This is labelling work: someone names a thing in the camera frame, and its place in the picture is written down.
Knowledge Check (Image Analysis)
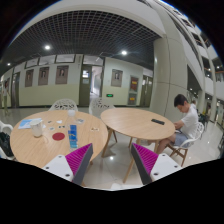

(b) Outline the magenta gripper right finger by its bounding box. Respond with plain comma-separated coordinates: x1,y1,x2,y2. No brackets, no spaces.
131,143,182,185

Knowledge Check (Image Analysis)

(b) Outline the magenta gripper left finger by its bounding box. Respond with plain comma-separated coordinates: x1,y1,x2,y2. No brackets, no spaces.
43,144,93,185

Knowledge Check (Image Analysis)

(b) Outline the clear water bottle blue label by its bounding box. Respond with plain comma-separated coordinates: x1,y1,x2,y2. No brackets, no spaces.
66,110,78,151

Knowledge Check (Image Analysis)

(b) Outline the red round coaster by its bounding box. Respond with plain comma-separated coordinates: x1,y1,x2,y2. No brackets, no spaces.
52,132,65,141

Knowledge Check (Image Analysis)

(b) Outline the white chair under man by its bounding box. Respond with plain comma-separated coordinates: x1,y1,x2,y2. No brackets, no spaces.
168,122,204,162

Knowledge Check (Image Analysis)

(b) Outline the right round wooden table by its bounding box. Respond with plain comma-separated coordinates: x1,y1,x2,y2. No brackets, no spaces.
100,107,176,184

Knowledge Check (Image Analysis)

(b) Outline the round wooden table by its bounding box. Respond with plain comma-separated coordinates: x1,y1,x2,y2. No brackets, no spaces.
100,107,176,184
10,110,108,168

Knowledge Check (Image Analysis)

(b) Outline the left round wooden table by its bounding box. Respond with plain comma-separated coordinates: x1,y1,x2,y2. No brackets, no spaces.
10,110,108,168

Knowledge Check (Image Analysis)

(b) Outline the black phone on table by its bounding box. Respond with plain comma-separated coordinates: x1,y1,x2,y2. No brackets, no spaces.
151,119,165,125

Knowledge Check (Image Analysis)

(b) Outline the seated man white shirt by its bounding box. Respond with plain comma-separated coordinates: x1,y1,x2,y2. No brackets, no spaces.
157,94,198,154

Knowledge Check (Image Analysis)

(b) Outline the white paper cup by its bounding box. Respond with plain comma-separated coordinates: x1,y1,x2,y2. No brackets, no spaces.
30,120,43,137

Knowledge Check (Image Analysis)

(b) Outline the white lattice chair left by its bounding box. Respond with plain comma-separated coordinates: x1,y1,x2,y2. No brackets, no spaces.
50,98,78,111

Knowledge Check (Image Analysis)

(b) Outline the white lattice chair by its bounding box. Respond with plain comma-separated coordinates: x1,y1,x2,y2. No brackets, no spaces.
50,98,78,111
89,97,115,118

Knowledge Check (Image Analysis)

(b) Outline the blue white booklet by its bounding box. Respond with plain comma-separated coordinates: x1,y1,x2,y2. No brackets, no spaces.
19,118,41,129

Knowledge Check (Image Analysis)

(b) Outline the white lattice chair middle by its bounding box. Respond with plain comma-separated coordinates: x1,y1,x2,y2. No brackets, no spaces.
89,97,115,118

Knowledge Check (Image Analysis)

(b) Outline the black bag on chair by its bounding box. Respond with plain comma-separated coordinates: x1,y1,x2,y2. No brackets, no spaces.
0,132,13,157

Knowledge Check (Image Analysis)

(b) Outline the white chair far left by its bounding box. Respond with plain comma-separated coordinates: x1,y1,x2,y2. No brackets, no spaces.
0,121,15,160

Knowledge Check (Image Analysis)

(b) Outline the red notice poster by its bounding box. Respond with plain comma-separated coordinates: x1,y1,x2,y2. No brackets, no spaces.
130,77,138,92

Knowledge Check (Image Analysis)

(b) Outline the framed portrait poster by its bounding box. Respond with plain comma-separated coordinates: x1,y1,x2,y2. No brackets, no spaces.
38,67,49,86
111,69,123,87
25,69,34,87
55,66,69,84

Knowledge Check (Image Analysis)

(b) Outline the framed portrait poster right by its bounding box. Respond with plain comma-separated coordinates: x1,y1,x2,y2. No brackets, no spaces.
111,69,123,87

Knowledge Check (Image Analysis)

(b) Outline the standing person far left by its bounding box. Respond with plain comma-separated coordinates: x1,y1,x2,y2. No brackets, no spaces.
3,80,10,116

